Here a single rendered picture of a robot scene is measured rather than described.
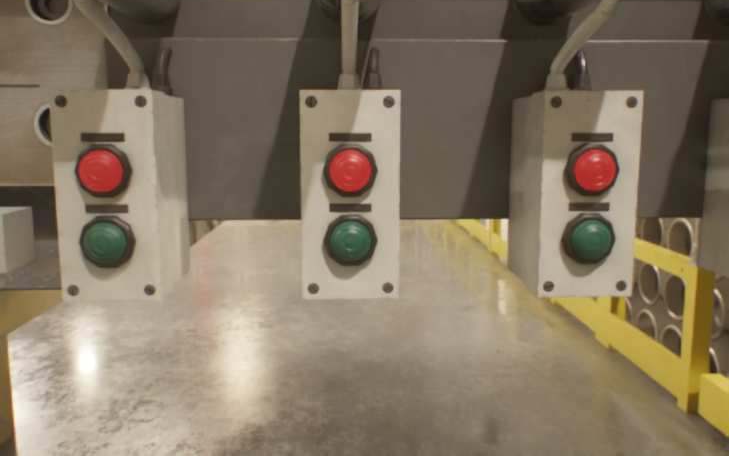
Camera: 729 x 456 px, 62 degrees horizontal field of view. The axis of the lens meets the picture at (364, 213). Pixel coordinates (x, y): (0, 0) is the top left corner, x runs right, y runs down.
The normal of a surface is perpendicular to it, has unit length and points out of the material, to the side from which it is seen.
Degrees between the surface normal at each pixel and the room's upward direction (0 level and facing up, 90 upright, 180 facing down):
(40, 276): 90
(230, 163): 90
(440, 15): 90
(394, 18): 90
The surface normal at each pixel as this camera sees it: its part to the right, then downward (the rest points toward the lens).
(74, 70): 0.04, 0.13
